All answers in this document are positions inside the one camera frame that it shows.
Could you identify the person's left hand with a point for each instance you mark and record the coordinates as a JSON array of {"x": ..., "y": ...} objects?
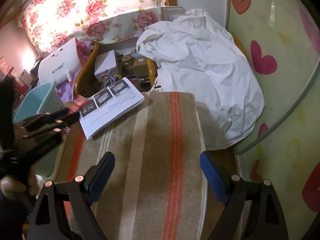
[{"x": 12, "y": 186}]

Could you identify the wooden armchair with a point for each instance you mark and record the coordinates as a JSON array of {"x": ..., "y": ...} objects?
[{"x": 86, "y": 67}]

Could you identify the white paper booklet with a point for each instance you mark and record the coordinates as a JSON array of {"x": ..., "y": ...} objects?
[{"x": 110, "y": 115}]

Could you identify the white crumpled cloth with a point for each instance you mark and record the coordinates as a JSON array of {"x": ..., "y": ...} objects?
[{"x": 205, "y": 75}]

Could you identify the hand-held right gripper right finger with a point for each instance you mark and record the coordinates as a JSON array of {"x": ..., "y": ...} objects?
[{"x": 212, "y": 177}]

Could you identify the teal plastic bin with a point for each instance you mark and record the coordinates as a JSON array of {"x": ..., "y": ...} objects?
[{"x": 47, "y": 97}]

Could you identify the pink cloth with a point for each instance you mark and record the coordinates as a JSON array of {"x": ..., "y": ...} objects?
[{"x": 83, "y": 52}]

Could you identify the brown glass jar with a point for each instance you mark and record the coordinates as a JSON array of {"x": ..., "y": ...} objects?
[{"x": 127, "y": 63}]

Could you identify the purple floral cloth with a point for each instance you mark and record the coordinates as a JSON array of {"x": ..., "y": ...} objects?
[{"x": 66, "y": 90}]

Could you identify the striped tan towel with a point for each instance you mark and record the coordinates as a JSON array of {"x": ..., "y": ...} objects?
[{"x": 155, "y": 155}]

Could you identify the grey box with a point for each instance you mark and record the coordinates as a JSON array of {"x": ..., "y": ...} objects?
[{"x": 172, "y": 11}]

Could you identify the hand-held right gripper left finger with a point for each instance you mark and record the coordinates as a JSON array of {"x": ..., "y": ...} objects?
[{"x": 100, "y": 173}]

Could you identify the white Kotex package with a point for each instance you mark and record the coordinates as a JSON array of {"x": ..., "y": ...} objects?
[{"x": 60, "y": 60}]

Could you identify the red packet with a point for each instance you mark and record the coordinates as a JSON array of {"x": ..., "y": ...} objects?
[{"x": 78, "y": 103}]

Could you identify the white small device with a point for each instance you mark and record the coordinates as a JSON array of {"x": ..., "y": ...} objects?
[{"x": 27, "y": 77}]

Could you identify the white cardboard box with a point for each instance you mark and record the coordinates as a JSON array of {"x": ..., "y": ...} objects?
[{"x": 105, "y": 62}]

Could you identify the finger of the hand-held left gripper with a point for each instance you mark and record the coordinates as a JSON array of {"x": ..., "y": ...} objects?
[
  {"x": 45, "y": 138},
  {"x": 57, "y": 116}
]

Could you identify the floral rose curtain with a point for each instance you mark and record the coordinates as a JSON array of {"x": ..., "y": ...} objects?
[{"x": 82, "y": 12}]

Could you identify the brown cardboard box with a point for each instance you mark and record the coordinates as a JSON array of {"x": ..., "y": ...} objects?
[{"x": 141, "y": 66}]

